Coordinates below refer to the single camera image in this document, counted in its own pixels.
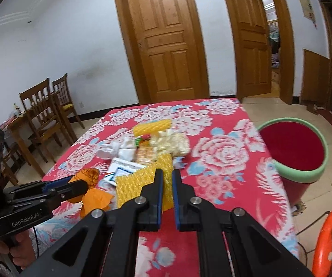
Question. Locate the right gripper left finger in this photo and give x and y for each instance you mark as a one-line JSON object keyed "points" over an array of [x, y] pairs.
{"points": [[104, 243]]}

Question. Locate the blue white small wrapper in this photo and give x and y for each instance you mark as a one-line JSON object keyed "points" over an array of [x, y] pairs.
{"points": [[178, 162]]}

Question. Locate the red green trash bin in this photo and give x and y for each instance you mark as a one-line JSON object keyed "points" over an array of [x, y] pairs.
{"points": [[299, 151]]}

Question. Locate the far wooden chair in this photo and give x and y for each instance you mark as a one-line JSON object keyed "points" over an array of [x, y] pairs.
{"points": [[60, 86]]}

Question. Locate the small wooden side table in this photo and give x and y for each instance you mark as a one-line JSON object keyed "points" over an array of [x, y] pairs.
{"points": [[12, 126]]}

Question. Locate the low wooden cabinet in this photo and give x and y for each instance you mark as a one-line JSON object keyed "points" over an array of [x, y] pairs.
{"points": [[315, 79]]}

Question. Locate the near wooden chair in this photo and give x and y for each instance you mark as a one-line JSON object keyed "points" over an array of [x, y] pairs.
{"points": [[44, 118]]}

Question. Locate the white crumpled tissue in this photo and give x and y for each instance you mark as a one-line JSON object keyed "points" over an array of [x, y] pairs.
{"points": [[126, 150]]}

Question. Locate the wooden chair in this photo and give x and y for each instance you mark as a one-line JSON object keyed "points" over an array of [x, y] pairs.
{"points": [[44, 118], [60, 86]]}

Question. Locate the open wooden door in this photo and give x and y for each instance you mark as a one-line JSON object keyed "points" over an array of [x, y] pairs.
{"points": [[250, 32]]}

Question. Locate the orange plastic wrapper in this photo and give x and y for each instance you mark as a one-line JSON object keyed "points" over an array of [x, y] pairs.
{"points": [[94, 197]]}

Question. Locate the orange cracker snack packet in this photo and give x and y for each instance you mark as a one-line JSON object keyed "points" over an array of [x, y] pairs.
{"points": [[145, 153]]}

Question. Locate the yellow foam mesh roll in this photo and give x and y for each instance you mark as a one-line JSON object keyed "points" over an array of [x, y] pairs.
{"points": [[152, 127]]}

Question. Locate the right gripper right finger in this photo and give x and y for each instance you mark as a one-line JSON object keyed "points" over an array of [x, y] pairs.
{"points": [[230, 243]]}

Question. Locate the red floral tablecloth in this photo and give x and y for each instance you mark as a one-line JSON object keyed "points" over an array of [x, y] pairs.
{"points": [[229, 165]]}

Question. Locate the person's left hand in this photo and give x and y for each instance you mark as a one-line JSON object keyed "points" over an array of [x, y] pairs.
{"points": [[23, 253]]}

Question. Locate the cream crumpled plastic bag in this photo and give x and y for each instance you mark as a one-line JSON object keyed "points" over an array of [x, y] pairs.
{"points": [[170, 142]]}

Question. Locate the white blue medicine box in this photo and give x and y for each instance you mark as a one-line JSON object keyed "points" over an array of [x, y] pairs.
{"points": [[119, 167]]}

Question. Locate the closed wooden door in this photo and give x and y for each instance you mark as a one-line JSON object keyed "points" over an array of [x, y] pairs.
{"points": [[165, 49]]}

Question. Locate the yellow foam mesh sheet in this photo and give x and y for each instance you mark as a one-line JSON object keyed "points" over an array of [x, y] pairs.
{"points": [[129, 187]]}

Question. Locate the wall electrical panel box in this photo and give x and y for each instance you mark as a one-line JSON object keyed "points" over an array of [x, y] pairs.
{"points": [[307, 10]]}

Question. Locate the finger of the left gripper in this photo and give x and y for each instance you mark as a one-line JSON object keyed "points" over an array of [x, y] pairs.
{"points": [[60, 194], [56, 183]]}

